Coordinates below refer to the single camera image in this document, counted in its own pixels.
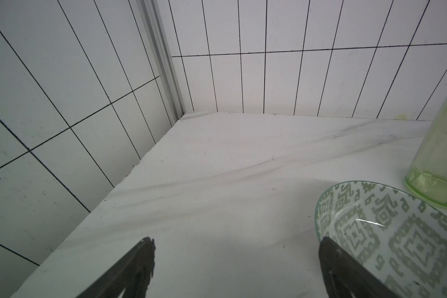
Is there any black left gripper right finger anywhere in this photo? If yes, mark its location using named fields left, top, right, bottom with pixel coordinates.
left=319, top=237, right=397, bottom=298

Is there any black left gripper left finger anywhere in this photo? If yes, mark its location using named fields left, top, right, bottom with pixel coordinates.
left=79, top=237, right=156, bottom=298

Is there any green patterned ceramic bowl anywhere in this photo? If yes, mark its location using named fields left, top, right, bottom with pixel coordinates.
left=315, top=181, right=447, bottom=298

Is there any green glass tumbler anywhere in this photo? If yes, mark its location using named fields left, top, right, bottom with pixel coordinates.
left=404, top=98, right=447, bottom=208

